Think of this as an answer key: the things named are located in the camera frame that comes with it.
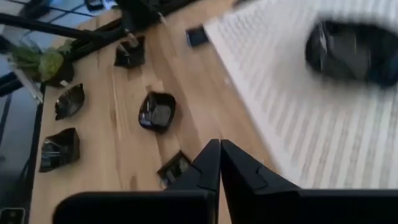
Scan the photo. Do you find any black rounded box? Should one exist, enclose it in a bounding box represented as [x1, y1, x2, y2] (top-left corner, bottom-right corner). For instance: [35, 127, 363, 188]
[0, 207, 26, 224]

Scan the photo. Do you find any black aluminium rail frame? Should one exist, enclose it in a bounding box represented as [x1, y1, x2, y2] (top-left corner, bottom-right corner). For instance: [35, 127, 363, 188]
[0, 12, 127, 63]

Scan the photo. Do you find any white perforated metal shelf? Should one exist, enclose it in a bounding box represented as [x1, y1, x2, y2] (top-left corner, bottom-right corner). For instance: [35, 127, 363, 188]
[203, 0, 398, 190]

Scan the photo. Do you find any black oval mini plate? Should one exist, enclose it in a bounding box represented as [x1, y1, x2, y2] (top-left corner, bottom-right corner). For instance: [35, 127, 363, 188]
[54, 83, 86, 121]

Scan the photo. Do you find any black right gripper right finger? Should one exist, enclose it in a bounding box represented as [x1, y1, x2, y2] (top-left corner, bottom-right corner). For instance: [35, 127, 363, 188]
[220, 139, 398, 224]

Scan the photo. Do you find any green succulent potted plant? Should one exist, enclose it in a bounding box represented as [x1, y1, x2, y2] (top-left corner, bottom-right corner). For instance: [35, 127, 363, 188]
[9, 39, 75, 88]

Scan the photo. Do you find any black wavy square mini plate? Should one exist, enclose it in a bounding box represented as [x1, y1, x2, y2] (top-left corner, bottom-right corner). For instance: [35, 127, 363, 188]
[39, 127, 81, 174]
[113, 35, 146, 69]

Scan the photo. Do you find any black aluminium table beam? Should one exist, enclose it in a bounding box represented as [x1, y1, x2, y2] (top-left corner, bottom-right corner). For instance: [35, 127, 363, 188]
[26, 83, 47, 224]

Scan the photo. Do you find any black rounded square mini plate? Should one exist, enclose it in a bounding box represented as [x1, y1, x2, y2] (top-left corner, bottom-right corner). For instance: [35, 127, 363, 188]
[138, 91, 177, 134]

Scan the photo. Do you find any black wavy-rim mini plate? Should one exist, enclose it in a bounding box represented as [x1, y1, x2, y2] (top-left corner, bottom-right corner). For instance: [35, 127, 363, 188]
[304, 20, 398, 90]

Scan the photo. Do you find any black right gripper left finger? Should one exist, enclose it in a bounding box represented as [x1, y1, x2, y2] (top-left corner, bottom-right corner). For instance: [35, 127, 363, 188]
[52, 139, 221, 224]

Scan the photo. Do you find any black small square mini plate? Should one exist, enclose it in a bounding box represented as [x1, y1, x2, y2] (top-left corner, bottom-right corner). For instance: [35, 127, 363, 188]
[156, 150, 192, 187]
[185, 25, 210, 47]

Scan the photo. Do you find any silver metal bar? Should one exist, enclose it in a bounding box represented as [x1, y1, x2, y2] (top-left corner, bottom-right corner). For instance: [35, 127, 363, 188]
[11, 67, 44, 104]

